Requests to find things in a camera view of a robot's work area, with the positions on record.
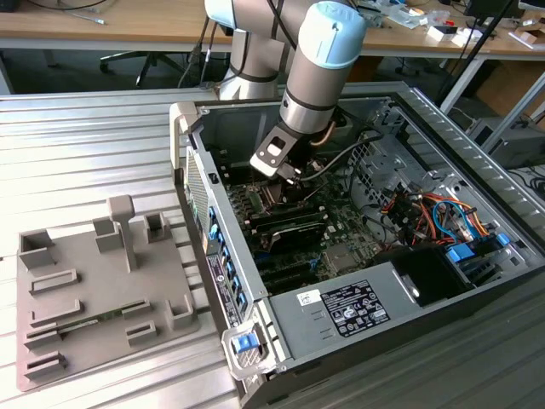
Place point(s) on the thin metal locking lever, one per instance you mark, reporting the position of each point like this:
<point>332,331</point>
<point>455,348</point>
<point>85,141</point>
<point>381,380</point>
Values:
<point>314,193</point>

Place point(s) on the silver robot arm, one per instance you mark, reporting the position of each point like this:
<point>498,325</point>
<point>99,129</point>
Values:
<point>315,85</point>

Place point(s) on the CPU socket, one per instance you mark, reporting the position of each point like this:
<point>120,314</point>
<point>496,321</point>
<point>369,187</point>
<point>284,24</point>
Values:
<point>272,207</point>

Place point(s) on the black RAM slot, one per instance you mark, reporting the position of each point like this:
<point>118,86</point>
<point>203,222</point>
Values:
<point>289,222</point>
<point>285,214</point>

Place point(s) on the black expansion slot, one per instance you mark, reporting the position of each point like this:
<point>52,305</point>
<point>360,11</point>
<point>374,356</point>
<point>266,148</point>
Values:
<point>289,266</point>

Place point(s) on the silver perforated drive cage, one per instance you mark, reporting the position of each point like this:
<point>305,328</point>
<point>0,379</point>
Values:
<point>370,179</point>

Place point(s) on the grey open PC case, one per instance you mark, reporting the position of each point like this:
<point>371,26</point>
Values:
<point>238,128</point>

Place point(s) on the green motherboard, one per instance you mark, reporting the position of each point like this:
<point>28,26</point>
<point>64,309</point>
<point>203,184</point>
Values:
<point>340,221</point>

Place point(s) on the black graphics card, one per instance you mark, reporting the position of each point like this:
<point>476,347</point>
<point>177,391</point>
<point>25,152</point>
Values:
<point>294,238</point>

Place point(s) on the grey power supply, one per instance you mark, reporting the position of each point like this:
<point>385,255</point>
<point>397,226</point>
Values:
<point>298,328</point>

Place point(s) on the small white box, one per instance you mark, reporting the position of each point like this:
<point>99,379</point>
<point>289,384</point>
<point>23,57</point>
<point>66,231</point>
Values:
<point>435,34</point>

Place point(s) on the black office chair base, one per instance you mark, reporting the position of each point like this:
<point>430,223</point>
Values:
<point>148,57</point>

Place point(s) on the blue disk carrier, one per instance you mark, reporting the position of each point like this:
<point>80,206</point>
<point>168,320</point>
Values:
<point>460,255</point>

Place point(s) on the black slanted pole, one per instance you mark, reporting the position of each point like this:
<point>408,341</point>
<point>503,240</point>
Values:
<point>471,55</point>

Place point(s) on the blue case latch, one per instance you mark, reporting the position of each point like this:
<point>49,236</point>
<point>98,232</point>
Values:
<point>244,343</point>

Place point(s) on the brown cardboard box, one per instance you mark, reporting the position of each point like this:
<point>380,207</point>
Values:
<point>502,85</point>

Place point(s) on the small blue clip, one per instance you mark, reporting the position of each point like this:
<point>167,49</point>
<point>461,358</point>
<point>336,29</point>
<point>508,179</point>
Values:
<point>502,238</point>

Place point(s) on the grey computer tower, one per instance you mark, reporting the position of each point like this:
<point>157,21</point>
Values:
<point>519,147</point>

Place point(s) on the long wooden desk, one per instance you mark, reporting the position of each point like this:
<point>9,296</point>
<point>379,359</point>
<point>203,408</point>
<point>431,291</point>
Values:
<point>127,21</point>

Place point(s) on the grey parts rack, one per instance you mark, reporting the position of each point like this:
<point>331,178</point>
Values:
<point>106,277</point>

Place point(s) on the black monitor foot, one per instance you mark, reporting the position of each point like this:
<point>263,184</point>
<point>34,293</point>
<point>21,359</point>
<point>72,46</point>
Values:
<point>489,8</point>

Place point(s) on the brown cardboard piece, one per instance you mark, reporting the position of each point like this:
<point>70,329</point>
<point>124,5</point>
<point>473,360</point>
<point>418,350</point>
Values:
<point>526,37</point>

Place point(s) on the green RAM stick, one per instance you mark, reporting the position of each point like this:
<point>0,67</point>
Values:
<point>102,317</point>

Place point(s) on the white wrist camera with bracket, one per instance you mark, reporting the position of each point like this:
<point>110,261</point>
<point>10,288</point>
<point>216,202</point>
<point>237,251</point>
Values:
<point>272,151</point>

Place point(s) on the black plastic air duct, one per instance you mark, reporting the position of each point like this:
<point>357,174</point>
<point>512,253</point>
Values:
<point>426,272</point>

